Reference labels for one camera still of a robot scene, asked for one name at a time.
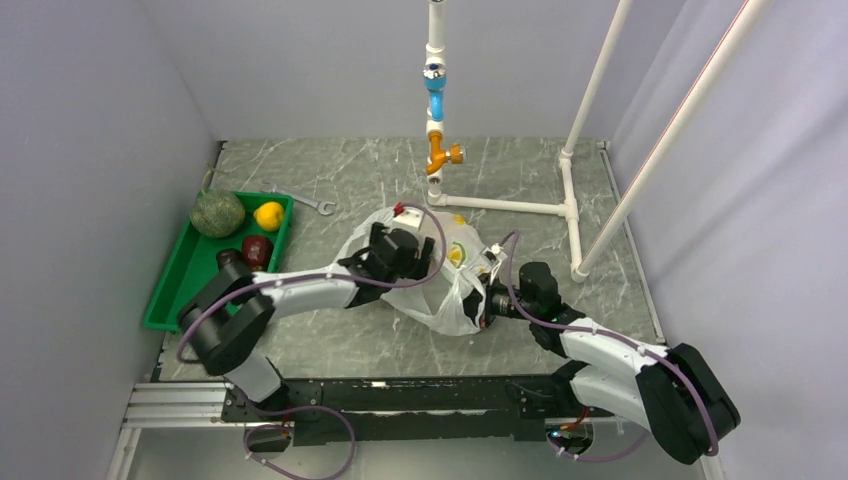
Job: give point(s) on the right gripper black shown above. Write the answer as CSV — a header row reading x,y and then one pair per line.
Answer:
x,y
473,305

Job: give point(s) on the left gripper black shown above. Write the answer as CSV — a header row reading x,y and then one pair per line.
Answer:
x,y
417,265

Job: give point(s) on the white plastic bag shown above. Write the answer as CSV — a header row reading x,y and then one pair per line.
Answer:
x,y
451,303

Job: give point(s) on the yellow fake lemon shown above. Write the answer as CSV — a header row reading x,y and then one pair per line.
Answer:
x,y
269,216

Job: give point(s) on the dark red fake fruit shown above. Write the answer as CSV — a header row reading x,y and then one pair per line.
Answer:
x,y
256,252

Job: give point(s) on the green fake melon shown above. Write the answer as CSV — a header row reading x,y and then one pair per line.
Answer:
x,y
217,213

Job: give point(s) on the dark purple fake fruit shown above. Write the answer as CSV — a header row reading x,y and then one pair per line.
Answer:
x,y
227,256

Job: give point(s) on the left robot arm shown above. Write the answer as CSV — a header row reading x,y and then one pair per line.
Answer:
x,y
224,321

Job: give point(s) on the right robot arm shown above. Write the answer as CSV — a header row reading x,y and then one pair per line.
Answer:
x,y
672,393

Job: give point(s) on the orange pipe valve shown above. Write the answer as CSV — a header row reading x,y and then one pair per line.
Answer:
x,y
440,155

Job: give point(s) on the green plastic tray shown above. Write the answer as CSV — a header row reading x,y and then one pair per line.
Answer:
x,y
193,260

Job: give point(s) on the silver wrench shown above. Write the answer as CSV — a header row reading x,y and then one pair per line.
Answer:
x,y
323,207

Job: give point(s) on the blue pipe valve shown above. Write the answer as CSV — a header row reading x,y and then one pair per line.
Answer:
x,y
435,79

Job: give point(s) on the white diagonal pole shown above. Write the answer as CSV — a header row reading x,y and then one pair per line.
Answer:
x,y
748,14

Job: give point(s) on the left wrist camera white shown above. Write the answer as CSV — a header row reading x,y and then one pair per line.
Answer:
x,y
407,219

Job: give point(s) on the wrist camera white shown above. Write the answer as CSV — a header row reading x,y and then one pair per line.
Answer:
x,y
495,255
407,219

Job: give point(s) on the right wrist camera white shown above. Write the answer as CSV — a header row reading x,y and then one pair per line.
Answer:
x,y
495,255

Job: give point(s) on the white pvc pipe frame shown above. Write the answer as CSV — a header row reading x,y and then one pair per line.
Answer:
x,y
539,183

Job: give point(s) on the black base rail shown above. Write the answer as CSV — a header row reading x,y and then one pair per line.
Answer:
x,y
520,407

